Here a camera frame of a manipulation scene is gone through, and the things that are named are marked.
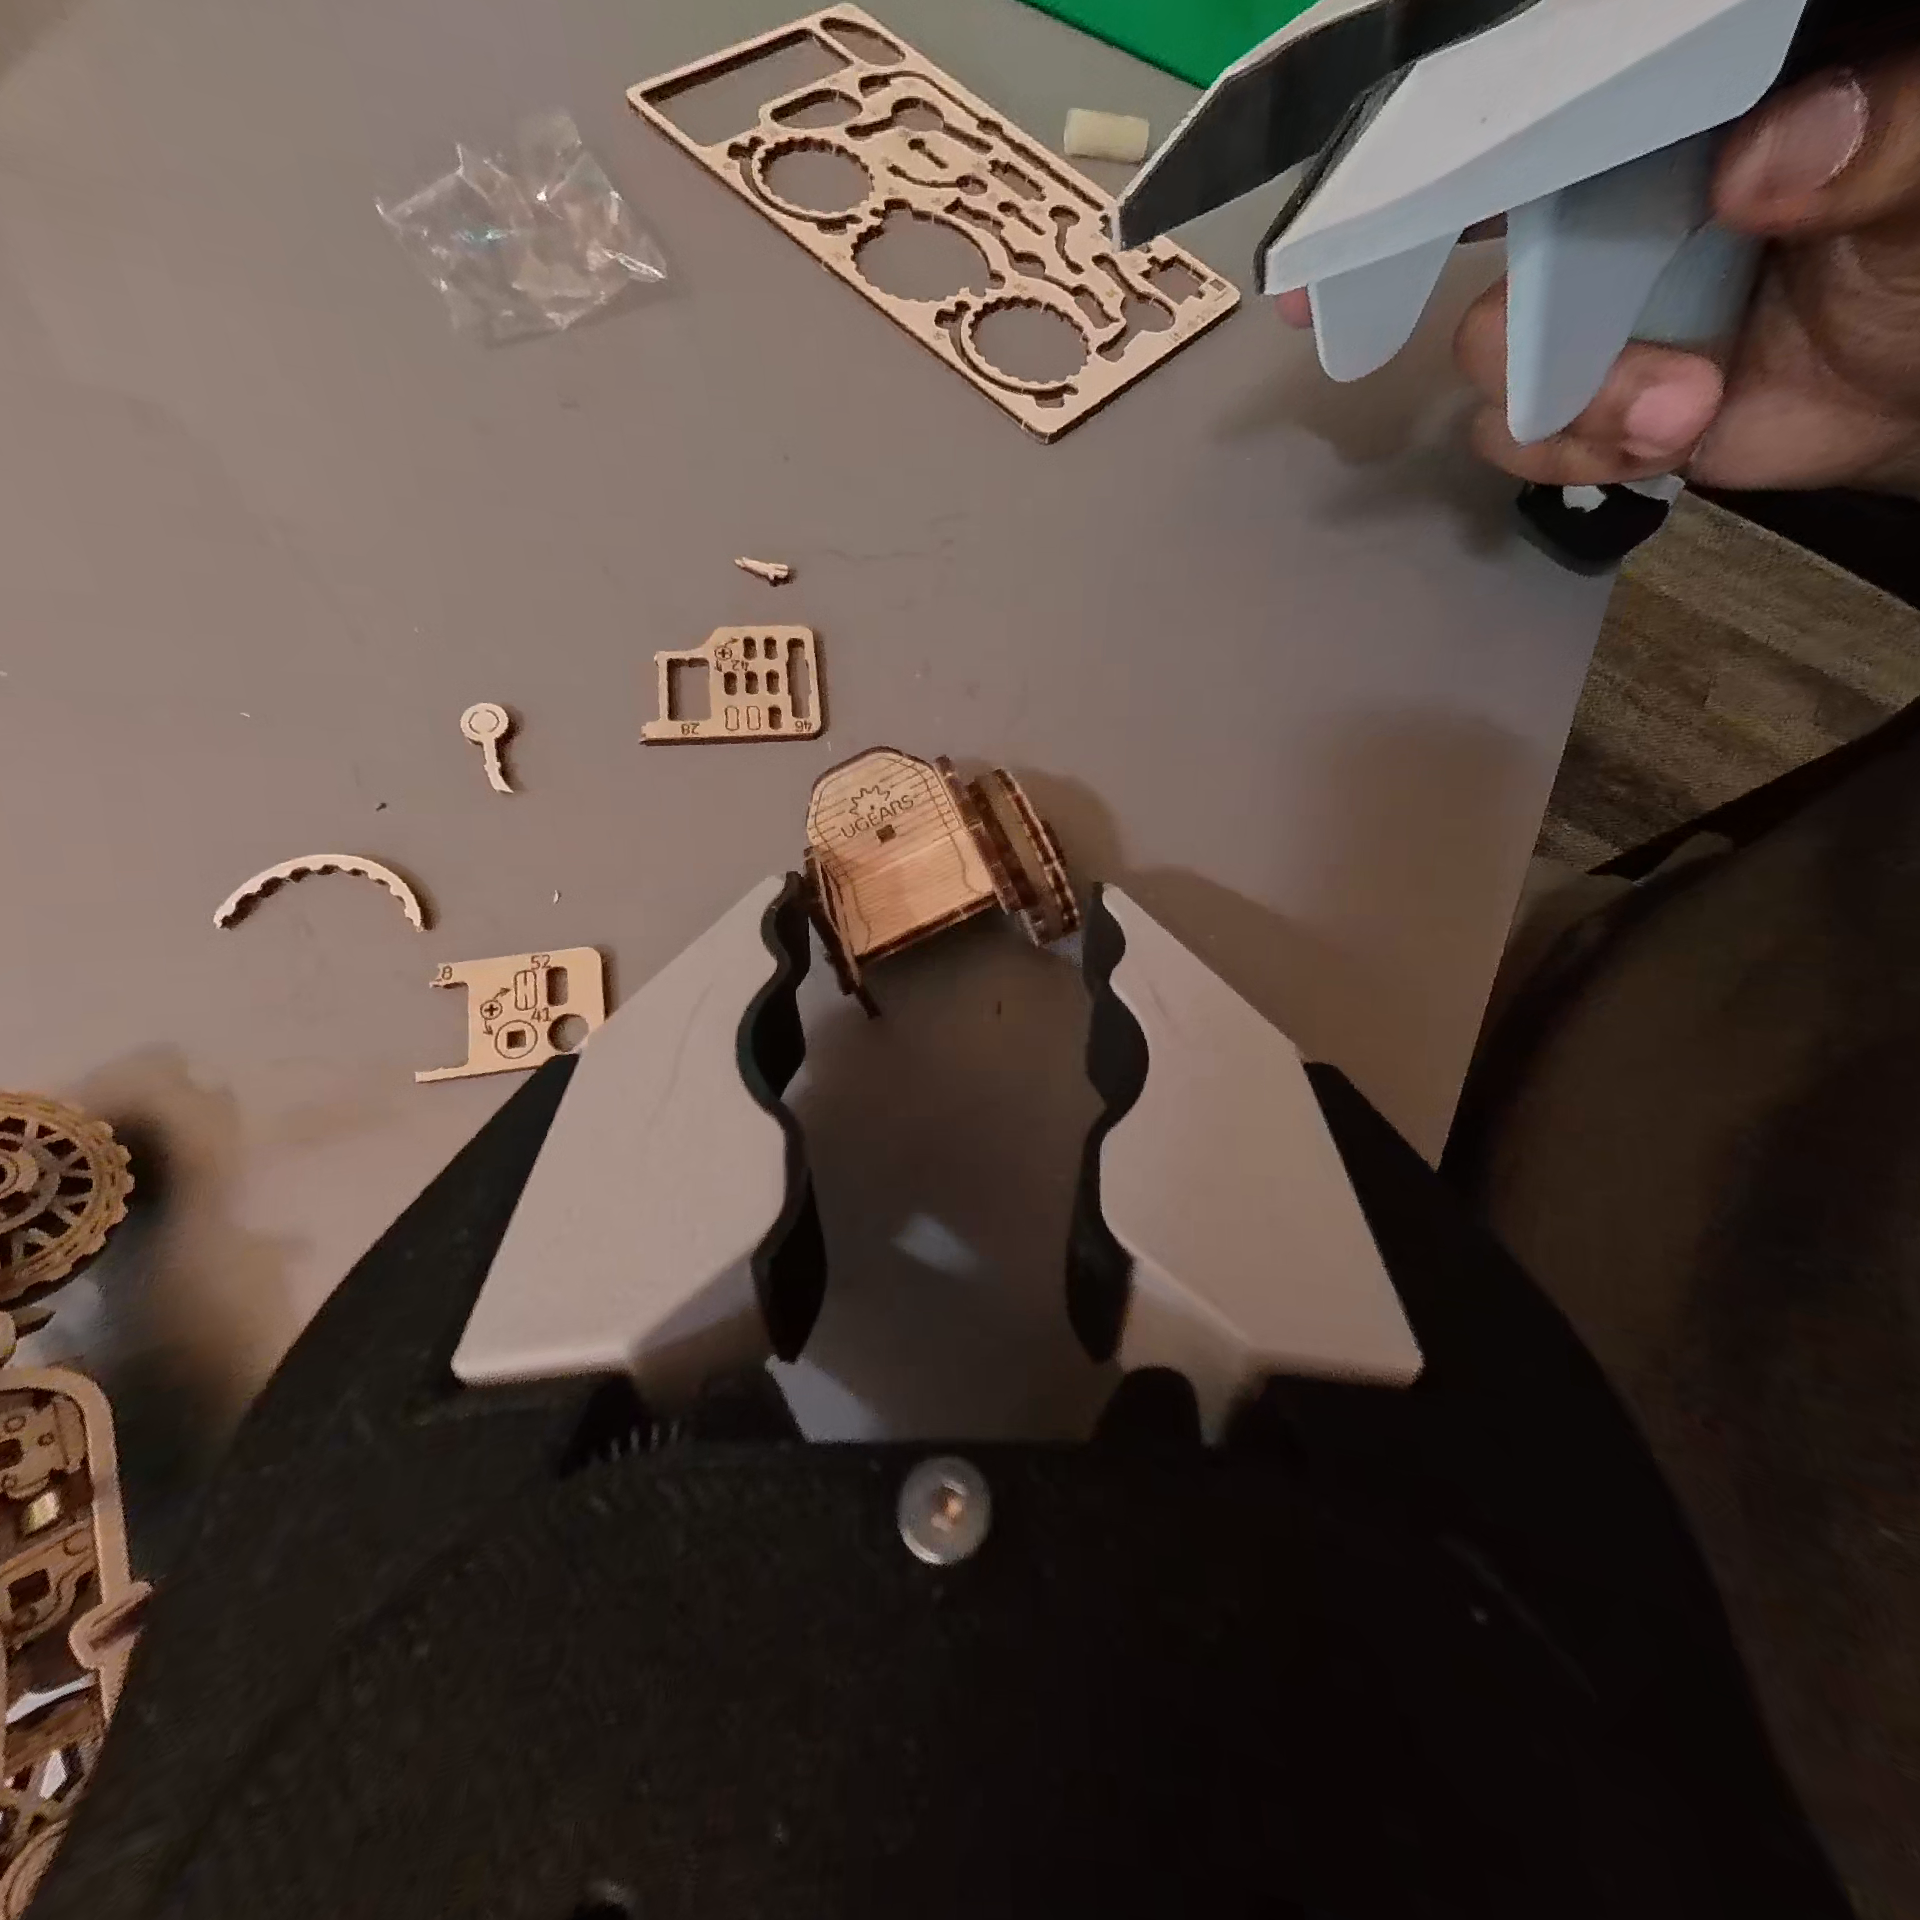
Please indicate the small wooden key piece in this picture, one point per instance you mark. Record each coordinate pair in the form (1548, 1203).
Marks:
(485, 728)

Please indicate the tiny wooden peg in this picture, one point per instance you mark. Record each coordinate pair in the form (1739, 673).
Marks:
(761, 569)

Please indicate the green plastic bin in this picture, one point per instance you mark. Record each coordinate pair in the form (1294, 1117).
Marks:
(1171, 36)

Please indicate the small wooden seat model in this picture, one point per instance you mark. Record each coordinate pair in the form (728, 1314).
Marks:
(902, 878)

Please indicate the small white wax block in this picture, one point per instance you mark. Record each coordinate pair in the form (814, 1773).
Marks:
(1104, 132)

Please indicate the wooden model chassis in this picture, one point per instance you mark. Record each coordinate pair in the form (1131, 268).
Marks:
(60, 1529)

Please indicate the person's right hand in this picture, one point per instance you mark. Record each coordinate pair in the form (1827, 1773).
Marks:
(1799, 346)

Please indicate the large wooden cut-out sheet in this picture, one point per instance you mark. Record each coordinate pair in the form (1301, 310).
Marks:
(720, 113)

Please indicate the toothed wooden arc piece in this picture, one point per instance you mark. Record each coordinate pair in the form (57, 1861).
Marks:
(324, 866)

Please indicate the wooden gear wheel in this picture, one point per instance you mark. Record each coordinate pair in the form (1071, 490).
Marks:
(44, 1185)

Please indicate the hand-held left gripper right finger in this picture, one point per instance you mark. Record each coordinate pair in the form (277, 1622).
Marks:
(1244, 1185)

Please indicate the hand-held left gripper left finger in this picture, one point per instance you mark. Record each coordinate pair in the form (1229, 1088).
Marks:
(630, 1171)

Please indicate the small wooden sheet grid holes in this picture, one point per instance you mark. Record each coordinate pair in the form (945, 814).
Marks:
(692, 728)

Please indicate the small wooden sheet round hole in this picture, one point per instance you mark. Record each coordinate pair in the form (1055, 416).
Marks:
(452, 1059)

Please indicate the clear plastic bag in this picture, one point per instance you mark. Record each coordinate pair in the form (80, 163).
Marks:
(518, 225)

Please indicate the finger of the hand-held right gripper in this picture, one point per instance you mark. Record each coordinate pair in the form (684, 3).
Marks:
(1547, 128)
(1289, 113)

